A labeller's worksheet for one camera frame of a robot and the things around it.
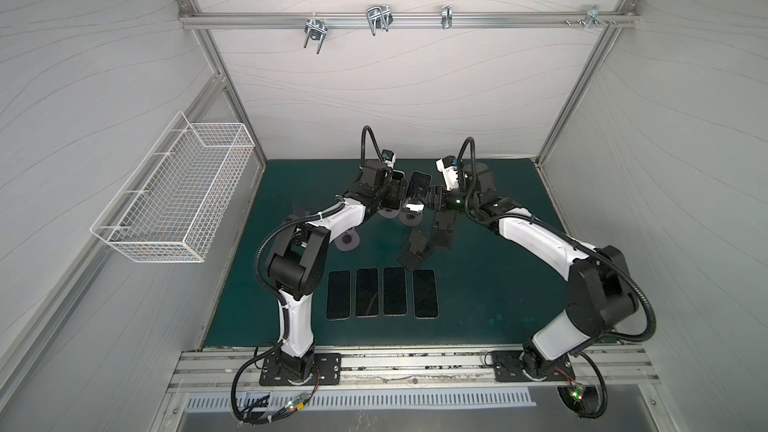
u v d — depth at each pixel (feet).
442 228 3.14
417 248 2.92
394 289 2.94
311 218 1.83
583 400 2.35
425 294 2.84
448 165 2.50
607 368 2.46
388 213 3.42
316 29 2.60
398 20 2.60
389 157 2.76
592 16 2.51
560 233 3.32
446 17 2.57
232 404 2.19
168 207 2.23
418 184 3.12
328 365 2.44
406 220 3.42
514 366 2.41
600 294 1.46
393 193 2.87
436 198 2.46
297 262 1.68
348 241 3.22
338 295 2.88
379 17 2.51
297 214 1.80
